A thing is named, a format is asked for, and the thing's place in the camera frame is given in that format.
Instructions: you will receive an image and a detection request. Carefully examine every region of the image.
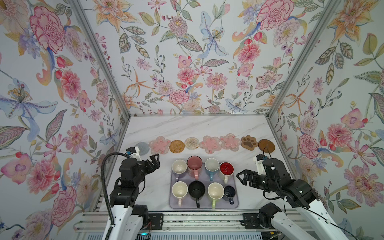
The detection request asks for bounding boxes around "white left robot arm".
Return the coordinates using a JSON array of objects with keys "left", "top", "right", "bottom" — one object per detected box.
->
[{"left": 101, "top": 153, "right": 161, "bottom": 240}]

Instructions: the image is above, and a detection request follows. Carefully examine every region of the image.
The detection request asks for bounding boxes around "aluminium corner post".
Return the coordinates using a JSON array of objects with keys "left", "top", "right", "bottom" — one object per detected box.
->
[
  {"left": 67, "top": 0, "right": 131, "bottom": 118},
  {"left": 266, "top": 0, "right": 334, "bottom": 119}
]

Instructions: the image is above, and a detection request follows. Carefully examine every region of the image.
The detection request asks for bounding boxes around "cream mug purple handle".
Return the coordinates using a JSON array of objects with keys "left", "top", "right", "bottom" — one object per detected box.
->
[{"left": 172, "top": 160, "right": 188, "bottom": 182}]

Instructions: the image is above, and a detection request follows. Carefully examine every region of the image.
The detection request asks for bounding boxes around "cream mug green handle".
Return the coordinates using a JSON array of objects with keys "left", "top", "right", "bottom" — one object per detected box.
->
[{"left": 208, "top": 183, "right": 225, "bottom": 209}]

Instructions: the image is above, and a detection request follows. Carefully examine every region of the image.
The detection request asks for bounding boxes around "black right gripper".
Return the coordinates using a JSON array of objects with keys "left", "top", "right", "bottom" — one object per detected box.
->
[{"left": 235, "top": 169, "right": 277, "bottom": 195}]

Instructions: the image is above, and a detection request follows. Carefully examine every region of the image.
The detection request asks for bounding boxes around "aluminium corner post left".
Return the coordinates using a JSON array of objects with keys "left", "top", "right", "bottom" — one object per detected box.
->
[{"left": 67, "top": 0, "right": 131, "bottom": 118}]

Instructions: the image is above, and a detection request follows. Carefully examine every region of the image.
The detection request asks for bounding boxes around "lilac tray mat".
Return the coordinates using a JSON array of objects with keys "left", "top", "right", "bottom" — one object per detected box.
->
[{"left": 169, "top": 164, "right": 240, "bottom": 211}]

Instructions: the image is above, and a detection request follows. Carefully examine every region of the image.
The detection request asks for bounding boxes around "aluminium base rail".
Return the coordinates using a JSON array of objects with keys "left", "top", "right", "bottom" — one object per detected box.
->
[{"left": 73, "top": 209, "right": 313, "bottom": 240}]

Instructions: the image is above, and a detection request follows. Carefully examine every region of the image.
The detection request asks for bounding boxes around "dark navy small mug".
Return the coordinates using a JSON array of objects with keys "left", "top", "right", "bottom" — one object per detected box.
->
[{"left": 223, "top": 186, "right": 236, "bottom": 205}]

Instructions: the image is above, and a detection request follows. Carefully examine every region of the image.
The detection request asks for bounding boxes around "woven tan round coaster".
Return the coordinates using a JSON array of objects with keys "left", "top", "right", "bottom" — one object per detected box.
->
[{"left": 169, "top": 140, "right": 185, "bottom": 154}]

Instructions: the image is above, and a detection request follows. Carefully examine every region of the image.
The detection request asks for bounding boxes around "black mug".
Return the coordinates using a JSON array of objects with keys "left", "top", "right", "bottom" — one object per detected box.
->
[{"left": 188, "top": 181, "right": 206, "bottom": 208}]

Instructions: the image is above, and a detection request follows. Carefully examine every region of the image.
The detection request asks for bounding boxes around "cork paw coaster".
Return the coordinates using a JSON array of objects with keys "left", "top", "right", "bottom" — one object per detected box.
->
[{"left": 241, "top": 135, "right": 259, "bottom": 151}]

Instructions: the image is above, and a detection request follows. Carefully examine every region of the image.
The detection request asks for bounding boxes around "red inside white mug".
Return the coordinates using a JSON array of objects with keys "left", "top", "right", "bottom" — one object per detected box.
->
[{"left": 218, "top": 162, "right": 235, "bottom": 184}]

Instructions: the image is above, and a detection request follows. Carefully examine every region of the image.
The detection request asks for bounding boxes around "black corrugated cable hose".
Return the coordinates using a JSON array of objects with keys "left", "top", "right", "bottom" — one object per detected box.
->
[{"left": 100, "top": 152, "right": 130, "bottom": 240}]

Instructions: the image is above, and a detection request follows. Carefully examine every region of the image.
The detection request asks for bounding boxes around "brown wooden round coaster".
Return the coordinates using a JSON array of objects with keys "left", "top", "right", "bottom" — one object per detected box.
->
[{"left": 258, "top": 139, "right": 276, "bottom": 154}]

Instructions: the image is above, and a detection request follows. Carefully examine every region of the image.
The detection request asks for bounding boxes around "colourful patterned round coaster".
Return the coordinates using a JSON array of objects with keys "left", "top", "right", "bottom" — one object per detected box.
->
[{"left": 184, "top": 137, "right": 200, "bottom": 151}]

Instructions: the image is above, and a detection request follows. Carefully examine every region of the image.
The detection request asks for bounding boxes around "grey round coaster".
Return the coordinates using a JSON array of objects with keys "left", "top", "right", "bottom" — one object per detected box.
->
[{"left": 135, "top": 142, "right": 150, "bottom": 156}]

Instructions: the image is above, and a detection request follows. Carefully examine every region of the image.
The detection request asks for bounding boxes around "white mug blue handle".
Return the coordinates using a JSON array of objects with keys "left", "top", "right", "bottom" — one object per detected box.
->
[{"left": 205, "top": 158, "right": 220, "bottom": 182}]

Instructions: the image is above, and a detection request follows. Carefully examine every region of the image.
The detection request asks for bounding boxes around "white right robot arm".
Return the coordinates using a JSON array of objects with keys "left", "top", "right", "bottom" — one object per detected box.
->
[{"left": 236, "top": 158, "right": 352, "bottom": 240}]

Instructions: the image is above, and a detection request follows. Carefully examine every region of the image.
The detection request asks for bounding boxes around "cream mug pink handle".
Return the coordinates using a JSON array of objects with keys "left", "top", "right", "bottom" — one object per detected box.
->
[{"left": 172, "top": 181, "right": 189, "bottom": 207}]

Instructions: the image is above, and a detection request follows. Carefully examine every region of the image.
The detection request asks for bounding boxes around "aluminium corner post right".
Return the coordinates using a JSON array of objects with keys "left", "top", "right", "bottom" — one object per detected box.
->
[{"left": 266, "top": 0, "right": 334, "bottom": 119}]

